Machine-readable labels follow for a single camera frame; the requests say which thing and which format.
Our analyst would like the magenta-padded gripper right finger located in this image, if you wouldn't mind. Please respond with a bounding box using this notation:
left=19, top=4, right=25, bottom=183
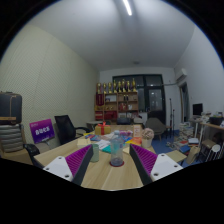
left=129, top=143, right=184, bottom=186

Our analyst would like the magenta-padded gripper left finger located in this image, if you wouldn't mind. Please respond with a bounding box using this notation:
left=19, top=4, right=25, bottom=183
left=43, top=143, right=94, bottom=186

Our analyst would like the clear plastic water bottle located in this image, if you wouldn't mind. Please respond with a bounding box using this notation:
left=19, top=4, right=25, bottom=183
left=109, top=130, right=125, bottom=168

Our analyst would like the small wooden side table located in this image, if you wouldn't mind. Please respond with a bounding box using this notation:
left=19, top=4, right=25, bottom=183
left=165, top=149, right=188, bottom=164

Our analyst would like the black office chair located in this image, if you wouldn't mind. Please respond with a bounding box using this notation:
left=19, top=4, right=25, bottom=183
left=22, top=143, right=44, bottom=169
left=54, top=114, right=92, bottom=146

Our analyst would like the beige cardboard box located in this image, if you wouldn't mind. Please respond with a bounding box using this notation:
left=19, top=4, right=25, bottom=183
left=76, top=137, right=93, bottom=148

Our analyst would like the potted pink flower plant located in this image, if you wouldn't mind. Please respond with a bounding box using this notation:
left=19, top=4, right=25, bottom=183
left=141, top=127, right=155, bottom=149

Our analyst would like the pale green cup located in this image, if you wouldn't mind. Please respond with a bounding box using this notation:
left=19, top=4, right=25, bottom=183
left=89, top=143, right=100, bottom=163

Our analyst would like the purple sign board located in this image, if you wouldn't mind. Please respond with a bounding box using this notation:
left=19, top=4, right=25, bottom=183
left=29, top=118, right=56, bottom=145

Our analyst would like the grey armchair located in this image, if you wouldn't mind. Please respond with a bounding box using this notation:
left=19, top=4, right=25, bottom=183
left=144, top=117, right=168, bottom=141

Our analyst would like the orange standing card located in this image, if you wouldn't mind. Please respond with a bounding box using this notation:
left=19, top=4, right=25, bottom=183
left=132, top=124, right=143, bottom=138

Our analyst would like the white book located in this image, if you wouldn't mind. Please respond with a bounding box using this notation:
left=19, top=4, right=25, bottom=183
left=94, top=139, right=111, bottom=150

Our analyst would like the teal book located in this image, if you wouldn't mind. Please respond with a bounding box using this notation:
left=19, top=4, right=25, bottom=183
left=101, top=144, right=113, bottom=154

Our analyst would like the silver ribbed suitcase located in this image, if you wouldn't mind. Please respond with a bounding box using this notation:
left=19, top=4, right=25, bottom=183
left=0, top=123, right=25, bottom=154

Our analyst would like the white round stool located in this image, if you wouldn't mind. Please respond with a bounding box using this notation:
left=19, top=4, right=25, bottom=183
left=205, top=143, right=222, bottom=163

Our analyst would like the yellow gift box red ribbon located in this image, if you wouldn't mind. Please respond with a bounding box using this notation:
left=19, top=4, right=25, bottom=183
left=94, top=121, right=112, bottom=136

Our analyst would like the cluttered wooden side desk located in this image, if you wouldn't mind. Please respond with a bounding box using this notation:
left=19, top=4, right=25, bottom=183
left=189, top=114, right=224, bottom=158

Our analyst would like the black computer monitor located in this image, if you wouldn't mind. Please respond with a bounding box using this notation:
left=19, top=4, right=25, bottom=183
left=192, top=102, right=204, bottom=117

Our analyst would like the dark framed glass door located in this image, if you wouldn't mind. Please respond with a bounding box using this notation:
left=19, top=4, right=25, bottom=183
left=112, top=73, right=167, bottom=124

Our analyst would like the dark suitcase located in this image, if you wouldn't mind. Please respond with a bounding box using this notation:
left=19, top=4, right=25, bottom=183
left=0, top=91, right=23, bottom=125

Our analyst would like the wooden shelf unit with trophies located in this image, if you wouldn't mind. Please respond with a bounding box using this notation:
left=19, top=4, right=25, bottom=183
left=94, top=78, right=139, bottom=122

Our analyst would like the white air conditioner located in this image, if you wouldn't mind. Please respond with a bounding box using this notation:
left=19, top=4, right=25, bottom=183
left=174, top=68, right=189, bottom=83

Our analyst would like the ceiling tube light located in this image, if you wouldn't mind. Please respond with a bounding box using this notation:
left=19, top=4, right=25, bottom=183
left=121, top=0, right=133, bottom=17

